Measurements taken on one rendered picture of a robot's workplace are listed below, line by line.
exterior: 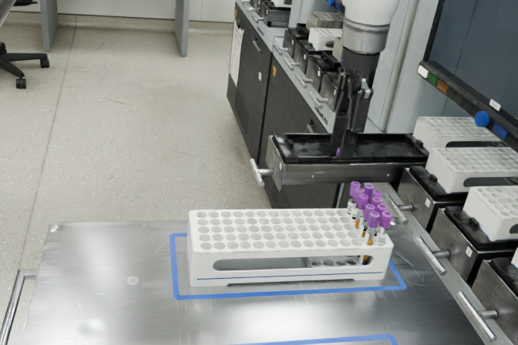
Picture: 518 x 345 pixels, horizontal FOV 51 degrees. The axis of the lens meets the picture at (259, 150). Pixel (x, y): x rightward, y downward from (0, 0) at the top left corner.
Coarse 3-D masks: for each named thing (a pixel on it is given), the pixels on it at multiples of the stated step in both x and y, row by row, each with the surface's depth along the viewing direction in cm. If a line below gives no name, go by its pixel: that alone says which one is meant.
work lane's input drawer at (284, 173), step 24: (288, 144) 119; (312, 144) 124; (360, 144) 126; (384, 144) 128; (408, 144) 129; (288, 168) 114; (312, 168) 115; (336, 168) 117; (360, 168) 118; (384, 168) 119
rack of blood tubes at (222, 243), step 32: (192, 224) 79; (224, 224) 82; (256, 224) 81; (288, 224) 82; (320, 224) 83; (352, 224) 84; (192, 256) 75; (224, 256) 75; (256, 256) 76; (288, 256) 77; (320, 256) 82; (352, 256) 83; (384, 256) 81
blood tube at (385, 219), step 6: (384, 216) 77; (390, 216) 77; (384, 222) 78; (390, 222) 78; (378, 228) 79; (384, 228) 78; (378, 234) 79; (384, 234) 79; (378, 240) 80; (384, 240) 80; (372, 258) 82
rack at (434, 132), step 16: (416, 128) 129; (432, 128) 124; (448, 128) 125; (464, 128) 126; (480, 128) 127; (432, 144) 122; (448, 144) 131; (464, 144) 132; (480, 144) 133; (496, 144) 130
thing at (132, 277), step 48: (48, 240) 82; (96, 240) 83; (144, 240) 84; (48, 288) 73; (96, 288) 74; (144, 288) 75; (192, 288) 77; (240, 288) 78; (288, 288) 79; (336, 288) 80; (384, 288) 81; (432, 288) 82; (0, 336) 70; (48, 336) 66; (96, 336) 67; (144, 336) 68; (192, 336) 69; (240, 336) 70; (288, 336) 71; (336, 336) 72; (384, 336) 73; (432, 336) 74
